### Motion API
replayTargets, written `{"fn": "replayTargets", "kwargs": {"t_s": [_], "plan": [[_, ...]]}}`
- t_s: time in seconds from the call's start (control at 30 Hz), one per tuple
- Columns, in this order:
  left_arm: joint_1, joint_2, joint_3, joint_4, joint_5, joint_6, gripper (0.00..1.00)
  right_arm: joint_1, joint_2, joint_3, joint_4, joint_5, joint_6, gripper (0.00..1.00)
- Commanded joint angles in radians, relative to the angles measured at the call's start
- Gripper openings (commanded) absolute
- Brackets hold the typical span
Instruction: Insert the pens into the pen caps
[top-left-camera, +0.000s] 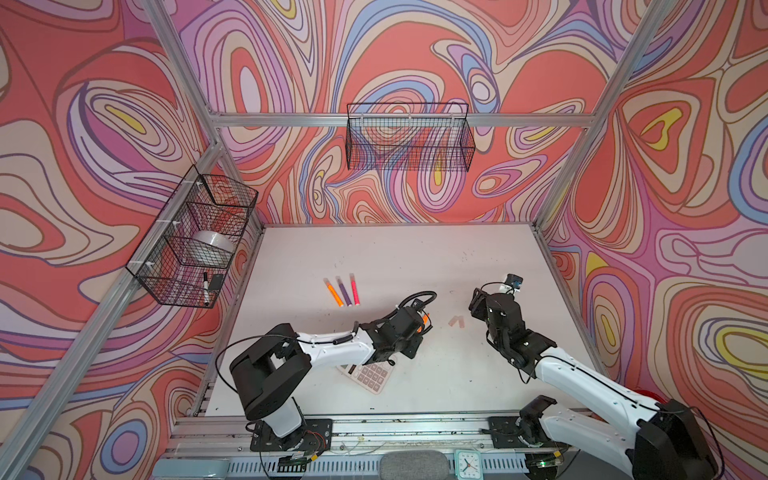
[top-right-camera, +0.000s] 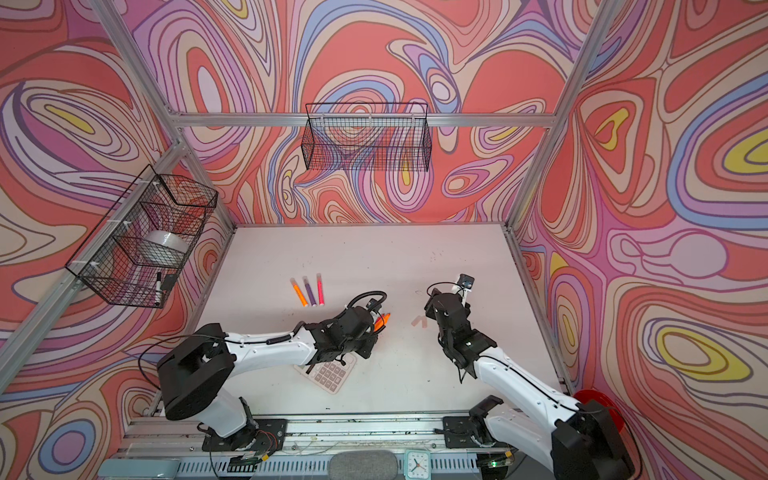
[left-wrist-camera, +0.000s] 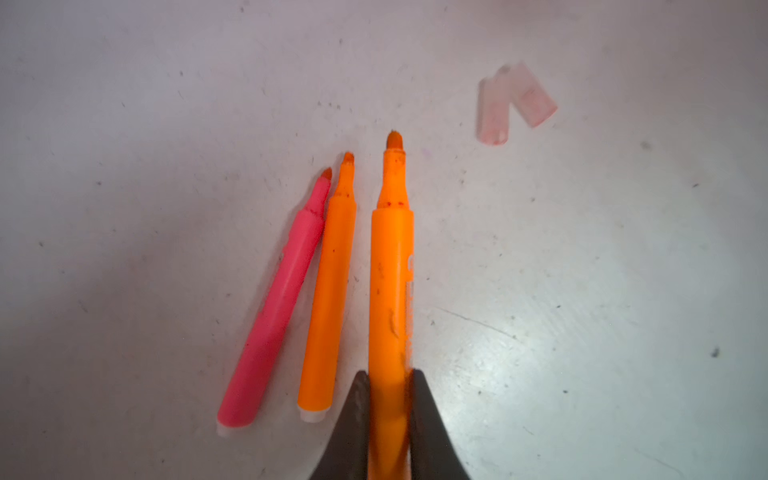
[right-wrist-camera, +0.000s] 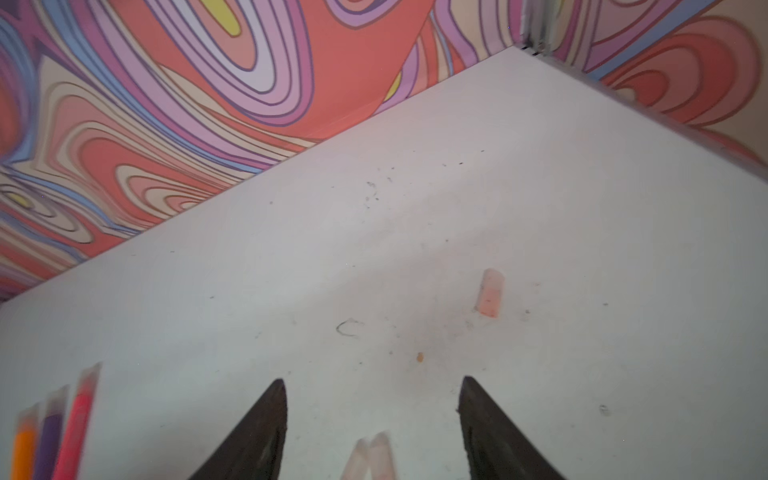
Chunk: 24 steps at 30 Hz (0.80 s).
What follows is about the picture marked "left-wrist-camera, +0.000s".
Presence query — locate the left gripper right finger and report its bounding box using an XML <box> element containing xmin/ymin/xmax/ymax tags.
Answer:
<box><xmin>409</xmin><ymin>369</ymin><xmax>470</xmax><ymax>480</ymax></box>

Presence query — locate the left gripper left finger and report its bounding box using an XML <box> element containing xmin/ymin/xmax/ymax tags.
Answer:
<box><xmin>310</xmin><ymin>370</ymin><xmax>371</xmax><ymax>480</ymax></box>

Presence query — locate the orange pen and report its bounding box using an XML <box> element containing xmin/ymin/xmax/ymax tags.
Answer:
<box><xmin>368</xmin><ymin>131</ymin><xmax>414</xmax><ymax>479</ymax></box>
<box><xmin>297</xmin><ymin>152</ymin><xmax>357</xmax><ymax>423</ymax></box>

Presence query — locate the pink pen left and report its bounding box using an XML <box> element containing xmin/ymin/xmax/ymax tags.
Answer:
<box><xmin>216</xmin><ymin>168</ymin><xmax>332</xmax><ymax>436</ymax></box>

